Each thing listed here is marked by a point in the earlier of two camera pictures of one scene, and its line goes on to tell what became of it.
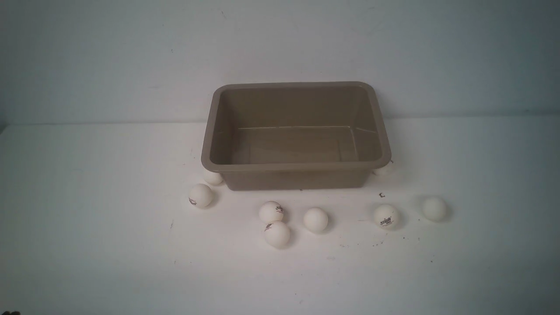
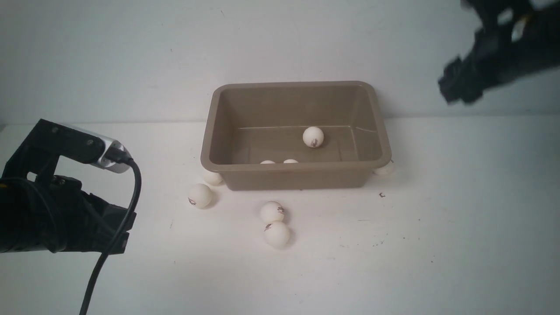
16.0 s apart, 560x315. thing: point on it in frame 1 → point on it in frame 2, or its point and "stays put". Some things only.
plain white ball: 315,219 → 313,137
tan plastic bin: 295,135 stays put
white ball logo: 270,211 stays put
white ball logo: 277,234 stays put
